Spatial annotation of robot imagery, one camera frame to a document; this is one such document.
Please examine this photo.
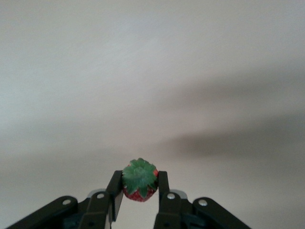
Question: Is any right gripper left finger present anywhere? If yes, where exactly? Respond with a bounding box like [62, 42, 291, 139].
[5, 170, 125, 229]

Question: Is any red plastic strawberry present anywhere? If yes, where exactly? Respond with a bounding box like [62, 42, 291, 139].
[122, 157, 159, 203]

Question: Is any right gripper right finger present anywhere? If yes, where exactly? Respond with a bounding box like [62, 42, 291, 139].
[153, 170, 252, 229]

